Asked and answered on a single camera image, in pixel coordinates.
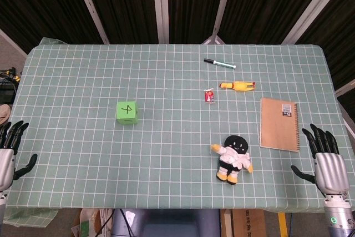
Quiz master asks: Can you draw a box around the white marker with black cap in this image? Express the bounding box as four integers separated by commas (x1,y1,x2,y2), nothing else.
204,58,237,70

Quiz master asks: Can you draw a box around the yellow rubber chicken toy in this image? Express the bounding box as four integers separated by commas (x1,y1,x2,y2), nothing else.
219,80,256,92

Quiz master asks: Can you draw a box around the white metal frame post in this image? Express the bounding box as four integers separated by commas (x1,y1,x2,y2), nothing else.
201,0,236,45
151,0,170,44
70,0,110,44
281,0,342,45

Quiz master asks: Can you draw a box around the green cube with black markings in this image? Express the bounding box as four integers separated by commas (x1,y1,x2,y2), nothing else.
115,100,139,125

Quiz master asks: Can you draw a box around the green grid tablecloth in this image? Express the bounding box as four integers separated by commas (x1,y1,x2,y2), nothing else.
2,37,355,225

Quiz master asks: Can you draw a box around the black equipment with cables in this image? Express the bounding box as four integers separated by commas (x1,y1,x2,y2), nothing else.
0,67,22,105

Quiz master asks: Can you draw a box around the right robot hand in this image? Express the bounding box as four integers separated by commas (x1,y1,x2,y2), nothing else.
290,123,351,196

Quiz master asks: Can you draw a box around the yellow bar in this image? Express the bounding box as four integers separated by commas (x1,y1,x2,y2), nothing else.
277,211,288,237

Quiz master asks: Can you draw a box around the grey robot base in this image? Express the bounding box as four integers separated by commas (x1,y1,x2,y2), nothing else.
110,208,222,237

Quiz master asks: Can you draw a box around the white and green paper bag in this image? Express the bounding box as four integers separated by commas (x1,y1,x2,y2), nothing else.
70,208,114,237

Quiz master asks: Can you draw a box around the brown spiral notebook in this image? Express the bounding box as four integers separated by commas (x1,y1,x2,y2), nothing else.
259,97,301,153

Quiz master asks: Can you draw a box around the brown cardboard box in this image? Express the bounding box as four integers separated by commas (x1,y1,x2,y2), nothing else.
231,209,267,237

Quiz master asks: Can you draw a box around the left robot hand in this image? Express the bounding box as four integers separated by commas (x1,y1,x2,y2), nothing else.
0,120,38,193

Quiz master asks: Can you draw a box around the small red candy packet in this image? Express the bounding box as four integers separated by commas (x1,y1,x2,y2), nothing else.
204,89,216,104

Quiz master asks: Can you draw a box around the black plush doll white shirt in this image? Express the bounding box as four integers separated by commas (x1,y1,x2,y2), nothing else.
210,134,254,185

